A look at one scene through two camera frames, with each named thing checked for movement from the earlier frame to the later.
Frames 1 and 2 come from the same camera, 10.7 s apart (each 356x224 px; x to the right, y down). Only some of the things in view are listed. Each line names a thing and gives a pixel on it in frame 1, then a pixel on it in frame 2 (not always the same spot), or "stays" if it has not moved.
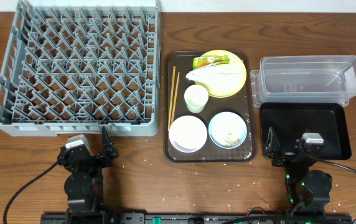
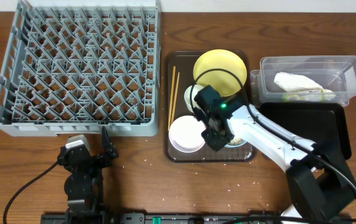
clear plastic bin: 312,79 stays
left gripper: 94,159 stays
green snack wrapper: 199,62 to 309,96
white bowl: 188,134 stays
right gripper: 272,144 to 213,144
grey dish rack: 73,67 stays
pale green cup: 196,97 stays
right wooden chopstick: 175,97 stays
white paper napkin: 231,73 to 290,83
